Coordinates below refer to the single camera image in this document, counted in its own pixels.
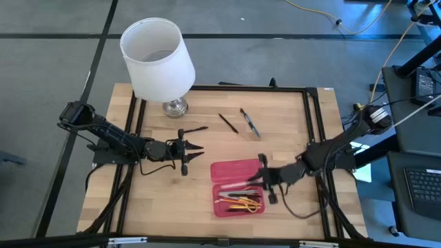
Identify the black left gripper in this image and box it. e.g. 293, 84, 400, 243
144, 128, 206, 177

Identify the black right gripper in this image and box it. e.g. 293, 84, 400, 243
248, 153, 309, 205

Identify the grey pen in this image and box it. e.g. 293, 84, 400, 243
217, 189, 260, 196

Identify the light coloured pen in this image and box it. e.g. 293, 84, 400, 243
220, 180, 258, 190

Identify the pink plastic supply box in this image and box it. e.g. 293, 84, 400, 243
209, 158, 267, 219

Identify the orange pencil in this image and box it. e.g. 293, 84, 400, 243
214, 197, 263, 207

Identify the blue and black pen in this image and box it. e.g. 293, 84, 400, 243
239, 107, 262, 139

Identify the white shade silver table lamp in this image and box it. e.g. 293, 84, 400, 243
119, 17, 196, 120

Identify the black support bar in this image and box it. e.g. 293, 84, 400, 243
353, 133, 400, 169

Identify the black desk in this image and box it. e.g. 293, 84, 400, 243
386, 150, 441, 242

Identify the black crossbar with silver brackets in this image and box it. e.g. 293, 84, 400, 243
0, 233, 441, 248

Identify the black side table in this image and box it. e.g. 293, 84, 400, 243
381, 64, 441, 158

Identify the black keyboard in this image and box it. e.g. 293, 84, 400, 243
403, 167, 441, 220

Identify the grey chair foot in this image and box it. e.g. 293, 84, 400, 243
0, 150, 27, 166

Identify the black power adapter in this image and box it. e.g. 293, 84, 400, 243
411, 68, 438, 107

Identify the black stand pole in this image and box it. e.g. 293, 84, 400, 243
395, 43, 441, 79

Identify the black equipment stand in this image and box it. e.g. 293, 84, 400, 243
406, 0, 441, 27

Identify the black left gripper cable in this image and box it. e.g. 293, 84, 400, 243
137, 151, 177, 176

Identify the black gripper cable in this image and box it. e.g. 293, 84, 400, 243
137, 151, 177, 176
278, 184, 327, 220

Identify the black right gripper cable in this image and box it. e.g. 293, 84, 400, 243
278, 184, 327, 220

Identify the black aluminium table frame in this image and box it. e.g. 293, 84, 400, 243
103, 85, 345, 238

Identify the black cable bundle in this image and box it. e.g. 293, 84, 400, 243
82, 165, 134, 235
316, 175, 368, 239

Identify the white cable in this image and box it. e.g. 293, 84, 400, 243
373, 103, 441, 138

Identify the yellow floor cable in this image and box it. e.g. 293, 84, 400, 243
370, 0, 438, 104
285, 0, 393, 36

